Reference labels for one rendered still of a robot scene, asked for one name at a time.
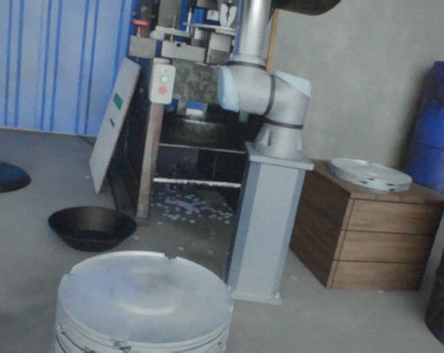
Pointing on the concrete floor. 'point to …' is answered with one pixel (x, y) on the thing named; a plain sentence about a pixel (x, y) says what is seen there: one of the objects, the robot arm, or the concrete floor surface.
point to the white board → (113, 120)
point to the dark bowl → (92, 227)
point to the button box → (156, 92)
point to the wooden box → (364, 232)
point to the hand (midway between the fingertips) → (225, 26)
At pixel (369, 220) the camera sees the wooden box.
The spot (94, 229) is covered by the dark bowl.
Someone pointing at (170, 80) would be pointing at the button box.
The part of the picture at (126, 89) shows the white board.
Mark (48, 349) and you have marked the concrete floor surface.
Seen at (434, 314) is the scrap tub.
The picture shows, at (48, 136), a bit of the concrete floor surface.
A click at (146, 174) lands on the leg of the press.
